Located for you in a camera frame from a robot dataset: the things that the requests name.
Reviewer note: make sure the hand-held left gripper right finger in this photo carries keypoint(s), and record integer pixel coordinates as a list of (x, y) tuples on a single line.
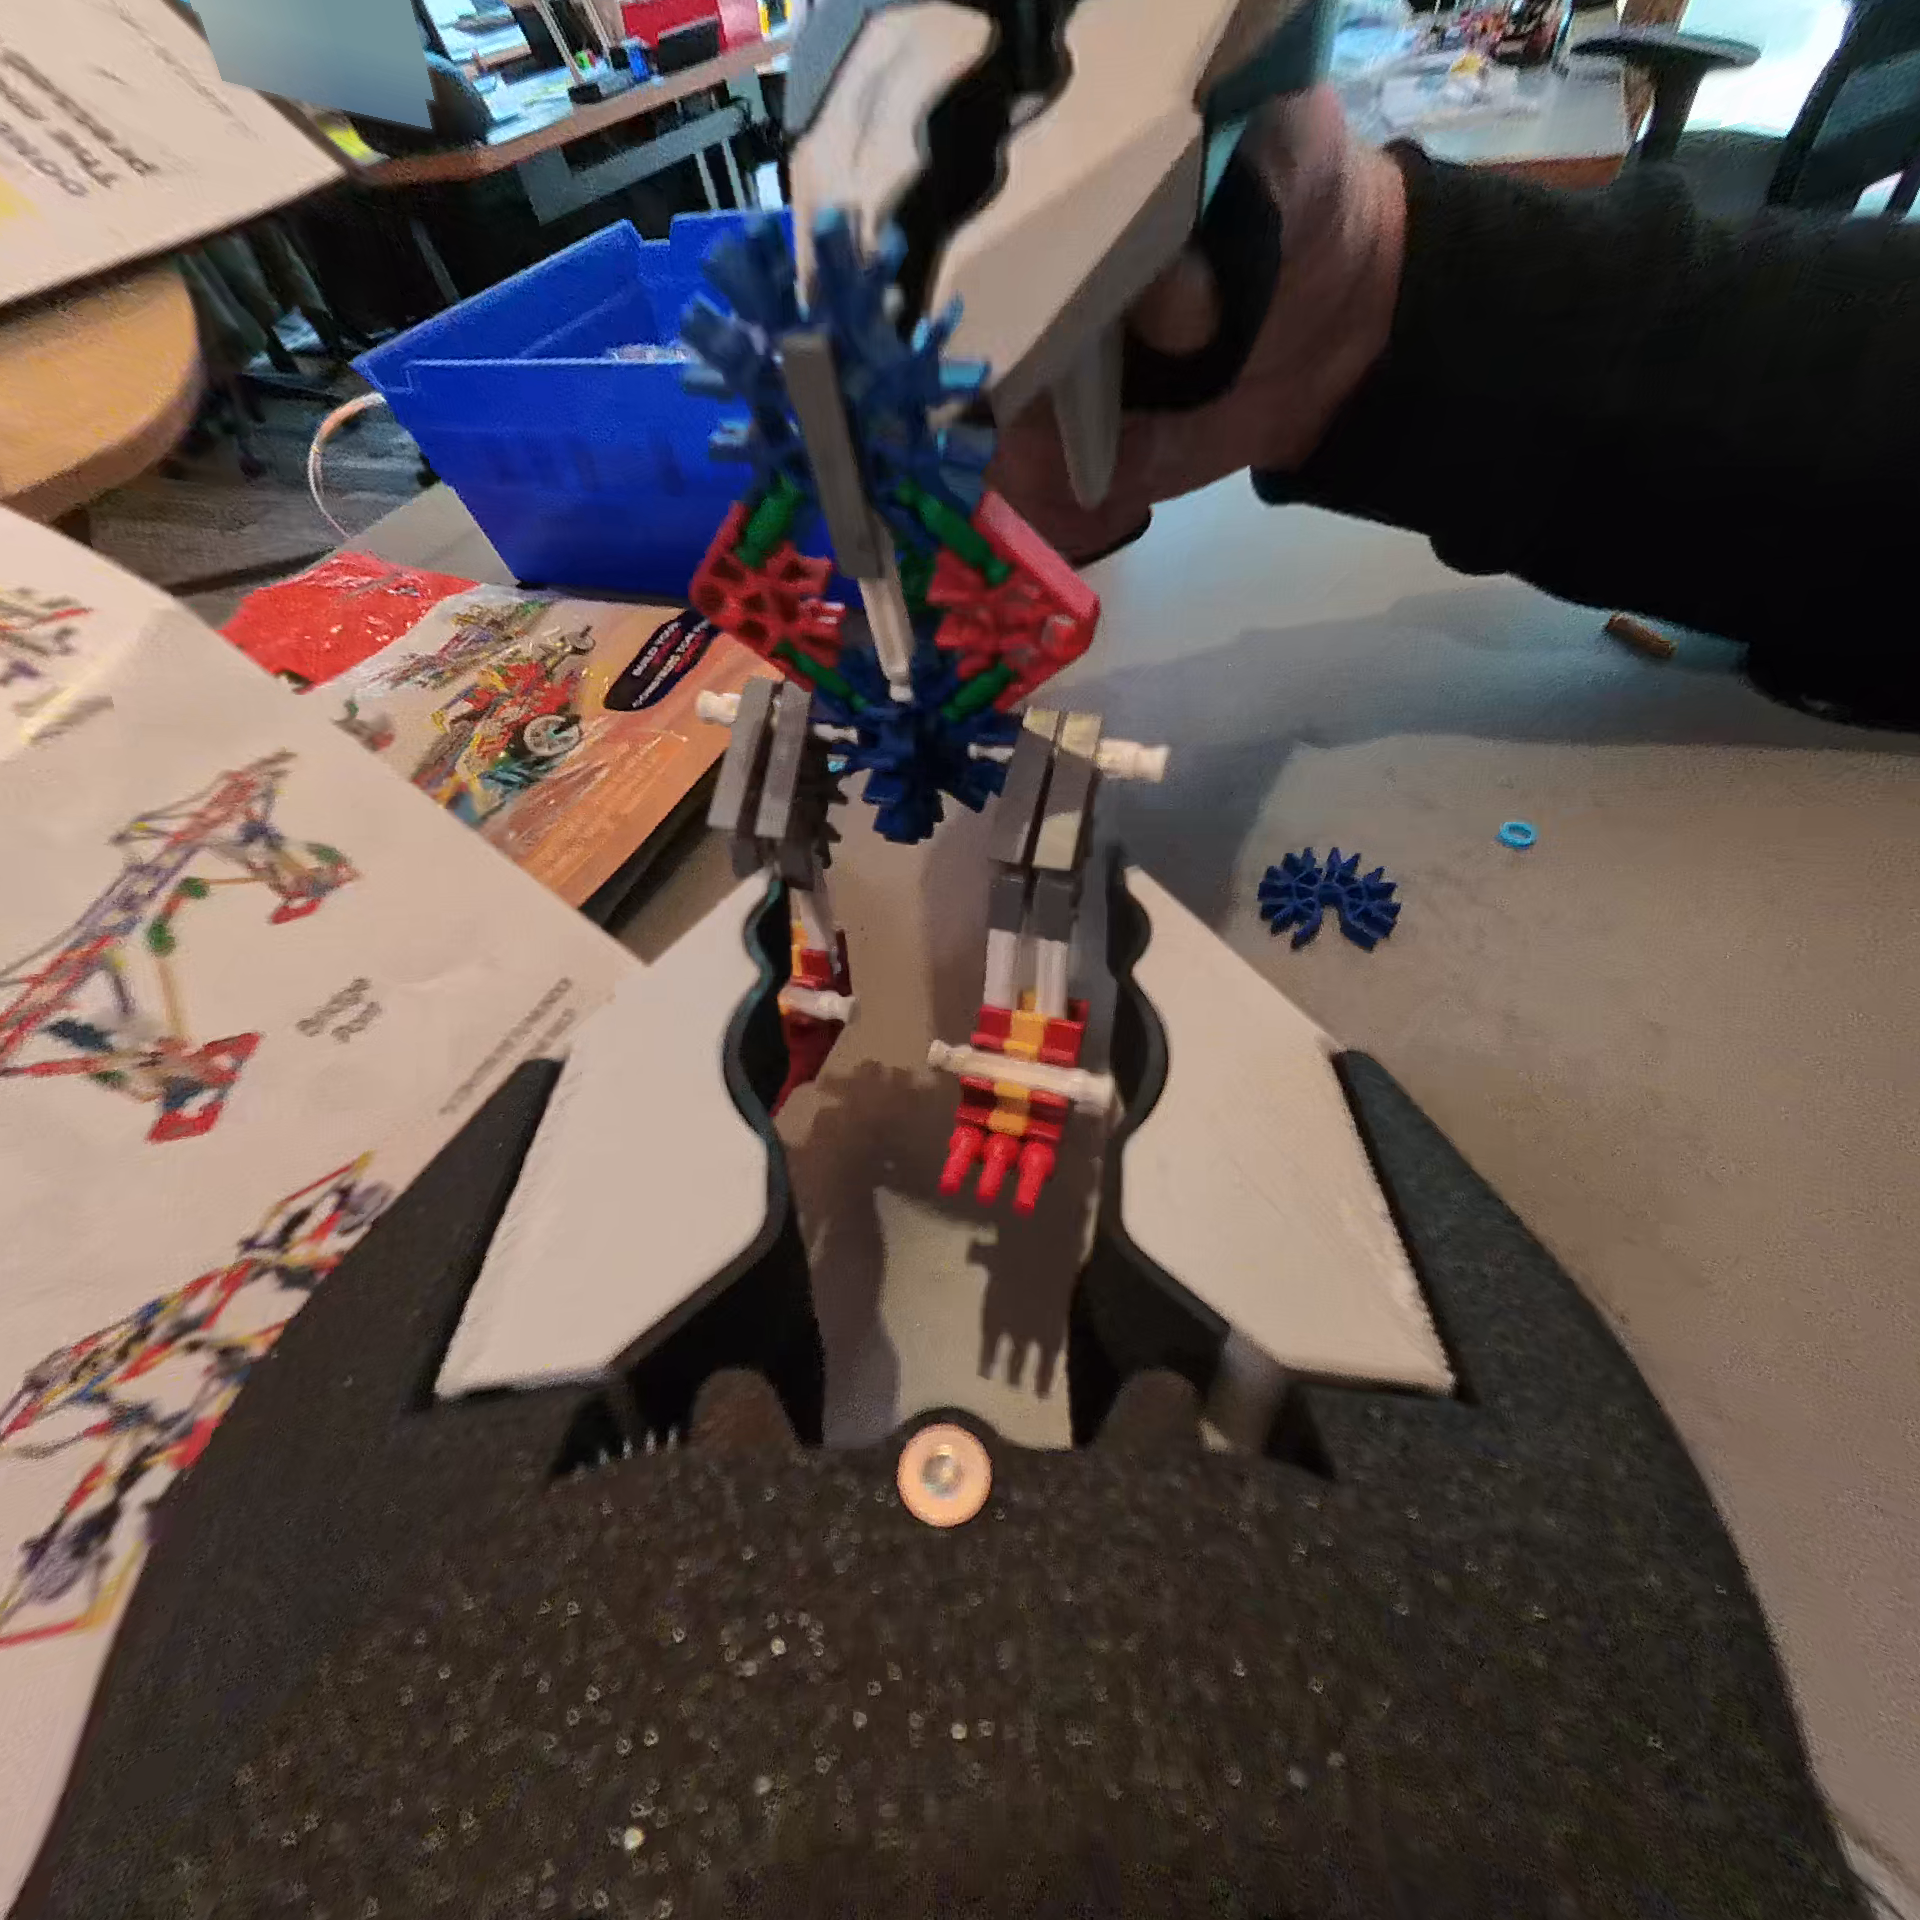
[(1275, 1201)]

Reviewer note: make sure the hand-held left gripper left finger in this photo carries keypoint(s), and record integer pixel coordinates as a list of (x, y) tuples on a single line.
[(631, 1185)]

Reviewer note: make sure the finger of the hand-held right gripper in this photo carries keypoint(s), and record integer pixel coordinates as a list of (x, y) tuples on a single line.
[(1095, 194), (870, 121)]

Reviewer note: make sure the colourful construction toy model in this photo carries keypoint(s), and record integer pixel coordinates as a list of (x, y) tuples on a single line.
[(1020, 600)]

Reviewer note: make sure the blue snowflake connector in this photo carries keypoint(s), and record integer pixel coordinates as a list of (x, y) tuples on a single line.
[(1328, 897), (870, 344)]

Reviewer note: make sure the person's right forearm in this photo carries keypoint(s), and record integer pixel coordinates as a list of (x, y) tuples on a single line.
[(1650, 420)]

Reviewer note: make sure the person's right hand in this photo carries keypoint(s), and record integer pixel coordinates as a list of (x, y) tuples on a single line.
[(1335, 300)]

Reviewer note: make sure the red case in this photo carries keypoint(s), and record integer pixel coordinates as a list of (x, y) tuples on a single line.
[(675, 22)]

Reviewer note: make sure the background work table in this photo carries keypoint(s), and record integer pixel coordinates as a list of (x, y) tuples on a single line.
[(570, 121)]

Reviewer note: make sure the wooden table with black legs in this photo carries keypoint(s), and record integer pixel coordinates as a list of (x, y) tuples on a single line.
[(1500, 105)]

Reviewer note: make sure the toy models instruction sheet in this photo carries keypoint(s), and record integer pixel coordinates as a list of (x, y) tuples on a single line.
[(224, 1051)]

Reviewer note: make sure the brown plastic bag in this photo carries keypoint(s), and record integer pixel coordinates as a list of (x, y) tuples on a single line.
[(570, 721)]

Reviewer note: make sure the blue plastic bin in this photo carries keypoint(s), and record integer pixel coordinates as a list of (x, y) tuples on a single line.
[(525, 450)]

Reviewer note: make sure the short orange rod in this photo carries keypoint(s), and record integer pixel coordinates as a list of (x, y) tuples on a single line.
[(1639, 634)]

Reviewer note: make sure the brick building instruction sheet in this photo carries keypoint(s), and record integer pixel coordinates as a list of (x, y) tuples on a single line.
[(121, 151)]

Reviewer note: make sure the black office chair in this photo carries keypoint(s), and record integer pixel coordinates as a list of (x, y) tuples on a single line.
[(1844, 105)]

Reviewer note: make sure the round wooden board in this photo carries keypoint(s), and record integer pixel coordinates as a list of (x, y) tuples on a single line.
[(90, 390)]

